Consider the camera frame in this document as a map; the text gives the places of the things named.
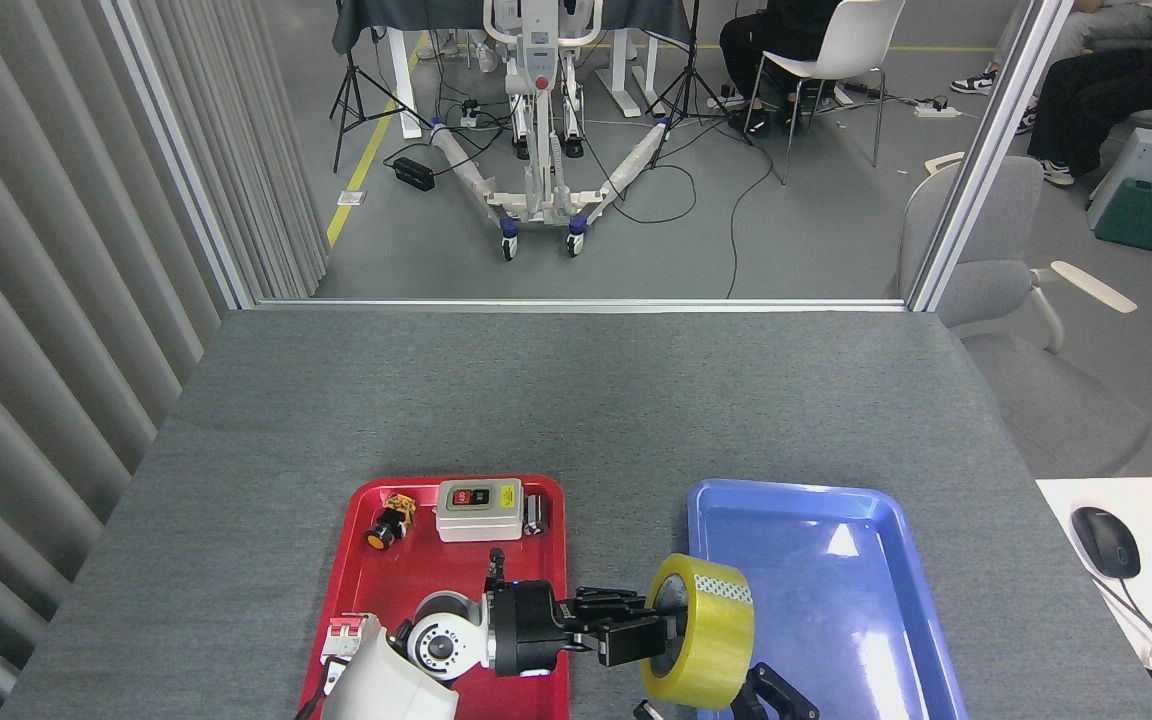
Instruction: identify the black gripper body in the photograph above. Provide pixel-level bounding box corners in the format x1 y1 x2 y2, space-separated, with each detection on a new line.
483 547 585 680

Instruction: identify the yellow tape roll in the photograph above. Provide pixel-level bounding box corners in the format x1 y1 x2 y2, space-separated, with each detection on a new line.
638 552 757 713

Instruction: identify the blue plastic tray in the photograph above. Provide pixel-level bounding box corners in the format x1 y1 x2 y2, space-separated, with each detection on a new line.
686 478 969 720

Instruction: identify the red plastic tray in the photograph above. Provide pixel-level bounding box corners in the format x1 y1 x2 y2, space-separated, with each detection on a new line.
296 474 571 720

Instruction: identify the orange black push button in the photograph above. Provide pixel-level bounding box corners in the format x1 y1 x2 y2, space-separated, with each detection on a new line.
365 493 417 551

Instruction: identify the white red circuit breaker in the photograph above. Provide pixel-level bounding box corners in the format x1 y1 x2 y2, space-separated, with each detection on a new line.
319 612 383 693

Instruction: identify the black computer mouse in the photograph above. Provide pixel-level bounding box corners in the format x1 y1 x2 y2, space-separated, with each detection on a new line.
1070 507 1143 581

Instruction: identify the grey office chair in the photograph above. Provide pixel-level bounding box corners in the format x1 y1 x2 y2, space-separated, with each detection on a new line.
894 152 1152 479

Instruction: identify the white stand on wheels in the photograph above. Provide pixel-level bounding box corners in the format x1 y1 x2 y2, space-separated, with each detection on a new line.
429 0 672 262

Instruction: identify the black tripod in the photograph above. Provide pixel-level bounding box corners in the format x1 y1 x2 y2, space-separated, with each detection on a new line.
643 0 754 172
328 0 435 175

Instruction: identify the person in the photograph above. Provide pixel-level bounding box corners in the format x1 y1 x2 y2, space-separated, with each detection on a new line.
950 0 1152 97
415 28 500 74
1014 0 1152 189
708 0 843 137

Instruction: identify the white plastic chair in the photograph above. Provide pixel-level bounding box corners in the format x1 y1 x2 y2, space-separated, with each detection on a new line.
743 0 908 187

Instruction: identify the white push button switch box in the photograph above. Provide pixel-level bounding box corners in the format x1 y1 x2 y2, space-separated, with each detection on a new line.
435 478 525 543

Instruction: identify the silver horizontal rail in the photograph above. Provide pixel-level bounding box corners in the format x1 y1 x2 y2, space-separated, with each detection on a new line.
254 297 909 314

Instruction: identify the long black floor cable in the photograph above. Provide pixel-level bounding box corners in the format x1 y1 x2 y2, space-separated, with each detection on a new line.
724 135 777 300

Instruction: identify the silver post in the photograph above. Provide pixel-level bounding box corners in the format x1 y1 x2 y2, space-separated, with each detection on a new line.
904 0 1078 314

